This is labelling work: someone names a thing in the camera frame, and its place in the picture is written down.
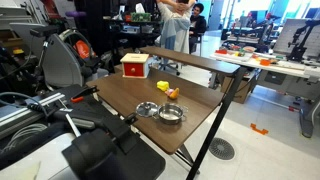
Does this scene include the red drawer with wooden knob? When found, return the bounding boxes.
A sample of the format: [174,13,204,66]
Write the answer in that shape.
[123,62,145,78]

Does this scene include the pink and orange toy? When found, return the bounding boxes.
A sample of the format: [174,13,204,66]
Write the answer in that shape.
[164,87,181,100]

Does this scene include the silver metal bowl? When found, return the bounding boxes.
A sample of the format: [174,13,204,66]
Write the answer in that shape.
[135,101,159,118]

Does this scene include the small steel pot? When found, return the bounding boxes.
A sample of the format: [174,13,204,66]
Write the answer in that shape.
[152,102,189,126]

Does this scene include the brown wooden desk black legs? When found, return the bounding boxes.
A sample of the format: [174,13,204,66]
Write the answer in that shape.
[85,45,242,180]

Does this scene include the red box with white top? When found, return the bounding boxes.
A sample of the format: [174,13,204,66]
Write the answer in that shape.
[119,52,150,80]

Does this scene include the light blue jacket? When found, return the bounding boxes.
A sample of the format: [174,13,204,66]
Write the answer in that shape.
[159,15,192,55]

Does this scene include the black storage shelf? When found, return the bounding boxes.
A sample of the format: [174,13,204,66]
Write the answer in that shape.
[102,0,162,52]

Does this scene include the green box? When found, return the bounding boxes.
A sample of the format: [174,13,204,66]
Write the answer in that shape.
[130,12,152,23]

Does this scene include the person in black hoodie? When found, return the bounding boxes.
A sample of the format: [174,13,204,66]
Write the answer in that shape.
[188,2,208,54]

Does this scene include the cardboard box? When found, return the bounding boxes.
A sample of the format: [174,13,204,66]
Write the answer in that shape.
[220,71,260,105]

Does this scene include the round floor drain grate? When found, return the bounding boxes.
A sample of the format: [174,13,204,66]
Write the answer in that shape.
[208,137,236,161]

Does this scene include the grey machine with orange logo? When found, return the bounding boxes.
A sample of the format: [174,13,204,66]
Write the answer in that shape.
[42,28,109,88]

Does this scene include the orange floor tape marker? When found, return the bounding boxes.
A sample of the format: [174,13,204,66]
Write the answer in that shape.
[250,123,270,136]

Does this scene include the orange cup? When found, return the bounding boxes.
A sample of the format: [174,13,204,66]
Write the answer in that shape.
[259,58,272,67]

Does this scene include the purple roll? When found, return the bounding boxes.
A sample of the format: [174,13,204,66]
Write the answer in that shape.
[64,10,87,18]

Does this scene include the white work table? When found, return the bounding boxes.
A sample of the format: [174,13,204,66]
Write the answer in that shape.
[209,49,320,139]

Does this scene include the grey perforated board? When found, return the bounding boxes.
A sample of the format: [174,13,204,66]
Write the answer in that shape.
[273,18,320,60]

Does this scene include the black clamp with orange handle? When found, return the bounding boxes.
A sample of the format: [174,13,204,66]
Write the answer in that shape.
[69,85,100,104]

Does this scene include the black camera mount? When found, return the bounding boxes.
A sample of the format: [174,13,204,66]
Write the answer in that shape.
[61,112,167,180]

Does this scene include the aluminium rail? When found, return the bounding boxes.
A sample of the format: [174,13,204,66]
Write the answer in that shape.
[0,92,66,140]

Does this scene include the black cable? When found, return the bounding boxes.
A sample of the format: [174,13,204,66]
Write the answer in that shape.
[0,91,49,117]

